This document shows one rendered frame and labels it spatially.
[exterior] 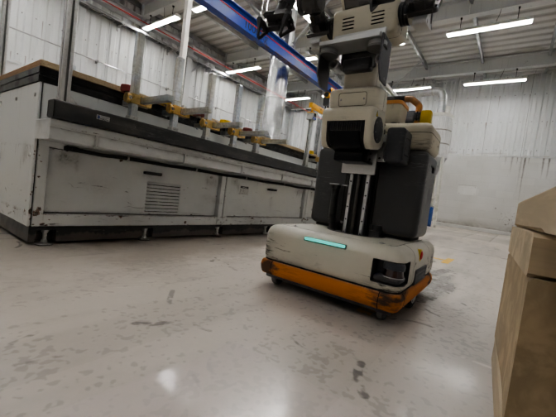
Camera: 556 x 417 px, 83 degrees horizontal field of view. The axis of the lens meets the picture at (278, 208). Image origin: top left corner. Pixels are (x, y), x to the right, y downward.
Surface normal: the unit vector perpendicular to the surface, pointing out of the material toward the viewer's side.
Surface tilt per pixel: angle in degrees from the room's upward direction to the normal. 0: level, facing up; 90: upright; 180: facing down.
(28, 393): 0
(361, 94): 98
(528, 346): 90
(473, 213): 90
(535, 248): 90
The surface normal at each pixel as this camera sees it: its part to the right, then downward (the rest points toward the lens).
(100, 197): 0.80, 0.11
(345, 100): -0.59, 0.11
